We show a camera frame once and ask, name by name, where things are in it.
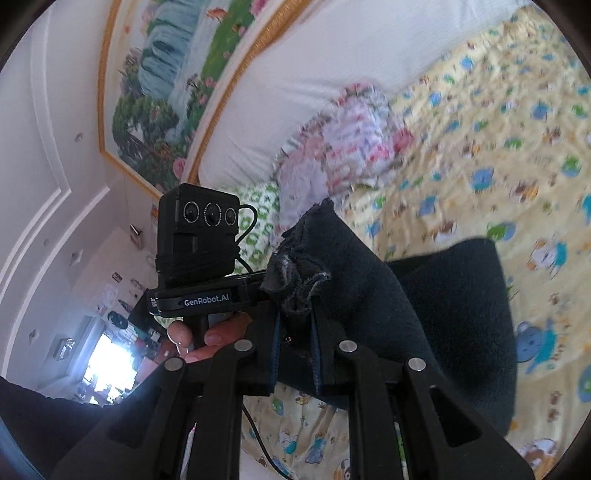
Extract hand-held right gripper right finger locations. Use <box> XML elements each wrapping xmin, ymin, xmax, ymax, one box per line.
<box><xmin>311</xmin><ymin>318</ymin><xmax>535</xmax><ymax>480</ymax></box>

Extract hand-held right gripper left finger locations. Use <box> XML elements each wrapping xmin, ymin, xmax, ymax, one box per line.
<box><xmin>51</xmin><ymin>318</ymin><xmax>283</xmax><ymax>480</ymax></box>

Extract dark navy pants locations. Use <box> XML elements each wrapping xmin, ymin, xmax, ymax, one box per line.
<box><xmin>260</xmin><ymin>198</ymin><xmax>519</xmax><ymax>435</ymax></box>

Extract person's left hand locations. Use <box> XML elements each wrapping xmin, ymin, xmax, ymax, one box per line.
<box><xmin>167</xmin><ymin>316</ymin><xmax>252</xmax><ymax>364</ymax></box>

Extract green patterned pillow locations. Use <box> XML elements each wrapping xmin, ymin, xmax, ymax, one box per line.
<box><xmin>238</xmin><ymin>181</ymin><xmax>283</xmax><ymax>275</ymax></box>

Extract gold framed landscape painting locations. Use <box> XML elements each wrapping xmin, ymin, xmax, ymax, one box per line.
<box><xmin>98</xmin><ymin>0</ymin><xmax>302</xmax><ymax>195</ymax></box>

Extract bright window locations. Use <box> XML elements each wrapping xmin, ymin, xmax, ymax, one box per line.
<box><xmin>84</xmin><ymin>318</ymin><xmax>140</xmax><ymax>403</ymax></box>

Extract pink floral pillow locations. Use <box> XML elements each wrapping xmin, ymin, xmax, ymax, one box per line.
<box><xmin>273</xmin><ymin>82</ymin><xmax>414</xmax><ymax>232</ymax></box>

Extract white padded headboard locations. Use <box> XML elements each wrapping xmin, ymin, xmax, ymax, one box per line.
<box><xmin>187</xmin><ymin>0</ymin><xmax>546</xmax><ymax>188</ymax></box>

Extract yellow cartoon print bed sheet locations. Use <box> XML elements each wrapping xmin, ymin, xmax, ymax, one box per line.
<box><xmin>240</xmin><ymin>4</ymin><xmax>591</xmax><ymax>480</ymax></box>

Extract black cable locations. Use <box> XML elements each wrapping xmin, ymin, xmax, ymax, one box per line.
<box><xmin>233</xmin><ymin>203</ymin><xmax>260</xmax><ymax>278</ymax></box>
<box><xmin>242</xmin><ymin>406</ymin><xmax>291</xmax><ymax>480</ymax></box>

